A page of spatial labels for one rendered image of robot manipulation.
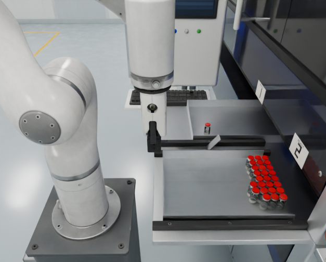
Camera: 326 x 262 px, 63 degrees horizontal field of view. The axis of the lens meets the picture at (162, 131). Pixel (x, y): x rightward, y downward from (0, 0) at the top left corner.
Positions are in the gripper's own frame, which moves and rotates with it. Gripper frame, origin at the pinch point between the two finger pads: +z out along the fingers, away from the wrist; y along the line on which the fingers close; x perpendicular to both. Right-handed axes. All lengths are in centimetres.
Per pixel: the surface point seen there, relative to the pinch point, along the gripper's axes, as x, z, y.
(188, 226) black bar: -8.5, 20.6, -8.0
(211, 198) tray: -16.0, 22.3, 2.3
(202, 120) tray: -19, 22, 42
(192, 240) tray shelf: -9.2, 22.6, -10.8
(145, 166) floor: 11, 110, 109
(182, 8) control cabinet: -12, -11, 89
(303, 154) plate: -39.1, 7.7, 4.3
